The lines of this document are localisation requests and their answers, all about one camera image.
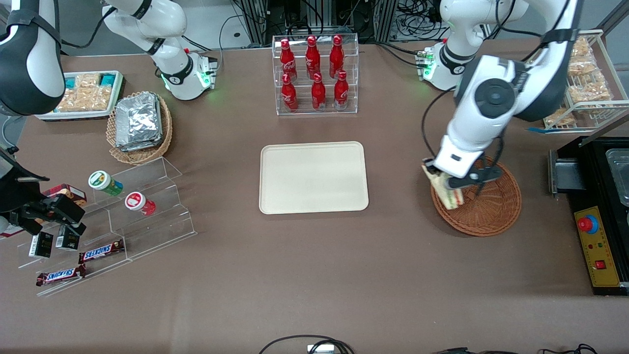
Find brown Snickers bar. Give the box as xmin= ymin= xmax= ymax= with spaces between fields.
xmin=35 ymin=264 xmax=87 ymax=288
xmin=78 ymin=239 xmax=125 ymax=265

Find red cup with white lid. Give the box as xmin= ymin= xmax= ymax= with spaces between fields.
xmin=124 ymin=191 xmax=157 ymax=217

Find oval light wicker basket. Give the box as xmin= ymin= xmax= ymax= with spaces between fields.
xmin=106 ymin=90 xmax=173 ymax=166

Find dark red chocolate box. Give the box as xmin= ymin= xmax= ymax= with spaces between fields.
xmin=41 ymin=183 xmax=88 ymax=207

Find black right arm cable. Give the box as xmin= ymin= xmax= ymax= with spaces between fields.
xmin=58 ymin=6 xmax=117 ymax=50

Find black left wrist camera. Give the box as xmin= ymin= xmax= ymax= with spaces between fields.
xmin=462 ymin=164 xmax=503 ymax=190

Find black cable bundle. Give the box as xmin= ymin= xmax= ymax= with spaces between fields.
xmin=431 ymin=343 xmax=599 ymax=354

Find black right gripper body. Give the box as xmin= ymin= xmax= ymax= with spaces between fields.
xmin=0 ymin=147 xmax=51 ymax=232

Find green cup with white lid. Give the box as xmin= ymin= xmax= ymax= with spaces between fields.
xmin=88 ymin=170 xmax=124 ymax=197

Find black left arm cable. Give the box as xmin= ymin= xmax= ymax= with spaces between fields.
xmin=421 ymin=88 xmax=461 ymax=163

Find small black box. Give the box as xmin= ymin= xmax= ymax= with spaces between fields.
xmin=28 ymin=232 xmax=54 ymax=259
xmin=55 ymin=226 xmax=81 ymax=252

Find black yellow control box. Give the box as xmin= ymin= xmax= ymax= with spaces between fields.
xmin=564 ymin=136 xmax=629 ymax=296

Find white wire rack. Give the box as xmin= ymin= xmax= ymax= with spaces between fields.
xmin=542 ymin=29 xmax=629 ymax=132

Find beige plastic tray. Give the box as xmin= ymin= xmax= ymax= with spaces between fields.
xmin=259 ymin=141 xmax=370 ymax=215

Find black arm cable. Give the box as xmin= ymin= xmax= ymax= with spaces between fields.
xmin=421 ymin=88 xmax=461 ymax=163
xmin=58 ymin=6 xmax=117 ymax=50

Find round brown wicker basket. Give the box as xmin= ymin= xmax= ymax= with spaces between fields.
xmin=430 ymin=155 xmax=522 ymax=237

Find aluminium frame rack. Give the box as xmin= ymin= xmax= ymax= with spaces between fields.
xmin=235 ymin=0 xmax=400 ymax=46

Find clear plastic container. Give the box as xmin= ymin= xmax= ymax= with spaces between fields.
xmin=605 ymin=147 xmax=629 ymax=208

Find yellow control panel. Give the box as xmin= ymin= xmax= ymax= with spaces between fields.
xmin=573 ymin=205 xmax=621 ymax=289

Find red emergency stop button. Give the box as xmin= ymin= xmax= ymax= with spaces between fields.
xmin=578 ymin=214 xmax=600 ymax=235

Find silver foil pouch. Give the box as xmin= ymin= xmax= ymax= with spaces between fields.
xmin=118 ymin=134 xmax=164 ymax=153
xmin=115 ymin=92 xmax=163 ymax=146

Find clear cracker snack pack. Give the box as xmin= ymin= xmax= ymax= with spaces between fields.
xmin=74 ymin=73 xmax=102 ymax=89
xmin=56 ymin=86 xmax=113 ymax=112

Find red cola bottle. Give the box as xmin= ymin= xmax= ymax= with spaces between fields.
xmin=329 ymin=34 xmax=345 ymax=79
xmin=280 ymin=39 xmax=298 ymax=82
xmin=334 ymin=70 xmax=350 ymax=110
xmin=281 ymin=73 xmax=299 ymax=113
xmin=311 ymin=72 xmax=327 ymax=112
xmin=305 ymin=35 xmax=321 ymax=80

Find grey metal bracket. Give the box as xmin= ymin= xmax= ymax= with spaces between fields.
xmin=548 ymin=149 xmax=586 ymax=195

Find white rectangular snack tray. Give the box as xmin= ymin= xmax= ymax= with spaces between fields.
xmin=34 ymin=70 xmax=126 ymax=121

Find tangled black floor cables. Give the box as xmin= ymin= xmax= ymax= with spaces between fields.
xmin=393 ymin=0 xmax=445 ymax=41

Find clear bag of crackers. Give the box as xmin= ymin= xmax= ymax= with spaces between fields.
xmin=571 ymin=37 xmax=593 ymax=58
xmin=565 ymin=74 xmax=613 ymax=104
xmin=568 ymin=56 xmax=600 ymax=78
xmin=543 ymin=108 xmax=576 ymax=128

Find black looped cable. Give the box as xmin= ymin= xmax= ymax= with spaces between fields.
xmin=258 ymin=335 xmax=355 ymax=354

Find triangle sandwich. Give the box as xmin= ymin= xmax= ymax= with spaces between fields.
xmin=422 ymin=165 xmax=464 ymax=210

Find clear acrylic bottle rack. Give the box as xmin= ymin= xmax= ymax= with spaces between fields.
xmin=272 ymin=33 xmax=360 ymax=117

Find black base power cable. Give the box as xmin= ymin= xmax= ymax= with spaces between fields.
xmin=358 ymin=41 xmax=424 ymax=67

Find clear acrylic stepped display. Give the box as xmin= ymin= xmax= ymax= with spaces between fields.
xmin=17 ymin=156 xmax=198 ymax=297

